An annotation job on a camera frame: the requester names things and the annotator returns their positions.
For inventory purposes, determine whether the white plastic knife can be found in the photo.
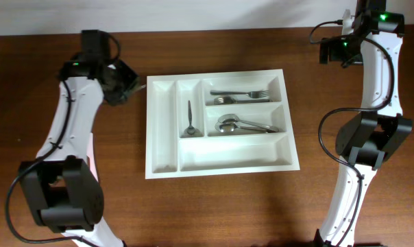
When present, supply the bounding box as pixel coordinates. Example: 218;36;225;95
86;133;99;182

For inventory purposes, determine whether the small teaspoon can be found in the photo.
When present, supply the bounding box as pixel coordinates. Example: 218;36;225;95
185;100;196;136
134;84;147;92

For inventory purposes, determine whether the metal fork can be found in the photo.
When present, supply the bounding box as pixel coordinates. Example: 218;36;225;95
210;91;269;99
213;96;271;105

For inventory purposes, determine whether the large metal spoon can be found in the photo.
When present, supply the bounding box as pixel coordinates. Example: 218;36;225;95
215;122;278;133
218;114;280;132

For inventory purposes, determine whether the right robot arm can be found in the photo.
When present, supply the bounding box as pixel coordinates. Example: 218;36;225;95
309;0;413;247

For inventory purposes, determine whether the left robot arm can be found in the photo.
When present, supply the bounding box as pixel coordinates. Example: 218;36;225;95
12;30;140;246

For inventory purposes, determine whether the white cutlery tray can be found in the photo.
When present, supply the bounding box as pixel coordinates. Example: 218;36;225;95
145;69;300;179

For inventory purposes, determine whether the right black cable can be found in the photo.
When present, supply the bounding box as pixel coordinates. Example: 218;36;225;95
308;20;396;247

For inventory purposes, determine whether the black cable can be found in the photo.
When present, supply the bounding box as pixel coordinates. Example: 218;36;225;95
308;20;396;247
4;32;122;247

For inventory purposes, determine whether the left black cable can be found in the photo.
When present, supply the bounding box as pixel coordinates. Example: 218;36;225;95
4;32;122;247

